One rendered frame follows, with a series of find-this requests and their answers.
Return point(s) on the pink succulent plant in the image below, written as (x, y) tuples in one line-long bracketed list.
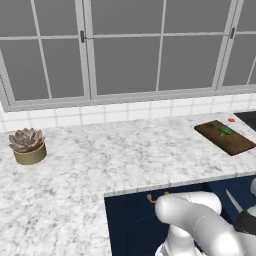
[(26, 139)]

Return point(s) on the grey framed window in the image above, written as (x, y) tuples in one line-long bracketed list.
[(89, 66)]

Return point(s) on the dark window latch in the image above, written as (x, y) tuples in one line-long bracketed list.
[(232, 32), (82, 36)]

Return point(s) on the small red round object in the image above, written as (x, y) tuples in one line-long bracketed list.
[(231, 120)]

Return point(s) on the green broccoli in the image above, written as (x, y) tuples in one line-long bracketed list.
[(225, 130)]

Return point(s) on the black hob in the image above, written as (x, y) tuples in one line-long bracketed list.
[(247, 119)]

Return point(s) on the brown wooden cutting board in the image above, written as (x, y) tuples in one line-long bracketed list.
[(233, 141)]

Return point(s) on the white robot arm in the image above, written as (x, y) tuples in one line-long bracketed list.
[(193, 220)]

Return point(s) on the olive round plant pot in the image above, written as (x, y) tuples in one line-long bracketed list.
[(30, 157)]

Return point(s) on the navy cupboard front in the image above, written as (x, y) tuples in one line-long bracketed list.
[(133, 223)]

